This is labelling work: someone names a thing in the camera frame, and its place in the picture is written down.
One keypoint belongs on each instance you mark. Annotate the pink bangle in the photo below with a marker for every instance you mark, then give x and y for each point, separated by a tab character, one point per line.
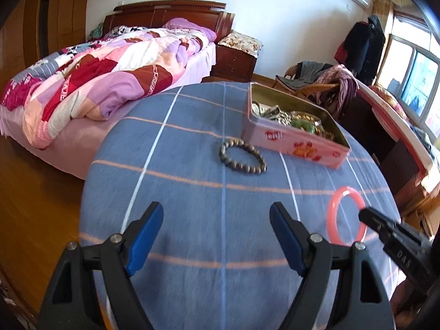
330	215

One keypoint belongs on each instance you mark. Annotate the silver watch band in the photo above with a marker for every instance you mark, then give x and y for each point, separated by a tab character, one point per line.
271	111

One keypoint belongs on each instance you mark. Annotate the pile of clothes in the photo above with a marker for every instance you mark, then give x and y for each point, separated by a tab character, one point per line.
424	141

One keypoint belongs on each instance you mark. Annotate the window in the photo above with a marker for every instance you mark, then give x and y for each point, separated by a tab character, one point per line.
416	79

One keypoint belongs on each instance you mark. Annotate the dark wooden nightstand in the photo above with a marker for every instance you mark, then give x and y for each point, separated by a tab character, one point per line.
233	63

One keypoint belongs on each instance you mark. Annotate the dark wooden headboard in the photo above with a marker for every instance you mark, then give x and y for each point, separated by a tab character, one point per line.
165	12

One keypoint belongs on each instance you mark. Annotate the bed with pink sheet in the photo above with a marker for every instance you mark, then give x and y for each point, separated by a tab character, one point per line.
79	147

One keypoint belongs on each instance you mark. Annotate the wooden wardrobe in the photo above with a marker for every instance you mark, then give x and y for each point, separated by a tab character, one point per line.
58	17

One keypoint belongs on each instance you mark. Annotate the blue plaid tablecloth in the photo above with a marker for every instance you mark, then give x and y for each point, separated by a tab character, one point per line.
192	165

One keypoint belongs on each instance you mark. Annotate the green cloth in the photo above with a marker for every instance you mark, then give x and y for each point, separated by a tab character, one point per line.
96	31

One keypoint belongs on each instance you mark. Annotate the yellow curtain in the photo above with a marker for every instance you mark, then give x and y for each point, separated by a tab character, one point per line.
383	13

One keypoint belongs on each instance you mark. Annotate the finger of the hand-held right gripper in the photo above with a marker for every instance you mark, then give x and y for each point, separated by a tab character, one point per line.
376	221

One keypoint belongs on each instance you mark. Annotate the person's right hand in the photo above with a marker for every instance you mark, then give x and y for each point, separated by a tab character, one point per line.
409	302

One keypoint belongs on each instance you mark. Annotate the floral cloth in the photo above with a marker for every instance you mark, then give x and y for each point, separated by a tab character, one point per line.
240	41

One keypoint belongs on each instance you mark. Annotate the hanging dark coats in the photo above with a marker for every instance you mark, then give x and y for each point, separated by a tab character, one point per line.
362	48

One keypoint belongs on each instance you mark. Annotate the purple striped garment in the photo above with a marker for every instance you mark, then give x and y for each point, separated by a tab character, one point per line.
343	86

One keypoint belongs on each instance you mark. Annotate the pink tin box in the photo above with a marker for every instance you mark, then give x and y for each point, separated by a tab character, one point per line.
292	146

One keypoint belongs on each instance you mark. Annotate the pink patchwork quilt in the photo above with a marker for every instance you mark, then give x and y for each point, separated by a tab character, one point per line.
103	79

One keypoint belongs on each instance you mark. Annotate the grey garment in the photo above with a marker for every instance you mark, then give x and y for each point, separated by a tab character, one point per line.
311	72

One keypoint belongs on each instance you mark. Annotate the purple pillow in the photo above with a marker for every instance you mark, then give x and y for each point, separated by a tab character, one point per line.
189	27

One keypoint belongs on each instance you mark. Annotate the wicker chair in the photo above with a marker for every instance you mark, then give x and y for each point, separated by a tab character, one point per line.
311	91

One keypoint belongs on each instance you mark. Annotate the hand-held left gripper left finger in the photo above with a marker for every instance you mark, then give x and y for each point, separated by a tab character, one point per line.
144	240

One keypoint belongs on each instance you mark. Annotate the dark desk with pink edge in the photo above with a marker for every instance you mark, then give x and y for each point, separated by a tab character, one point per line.
395	165

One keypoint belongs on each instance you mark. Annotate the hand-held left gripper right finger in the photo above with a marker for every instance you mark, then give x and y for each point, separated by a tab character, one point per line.
287	240

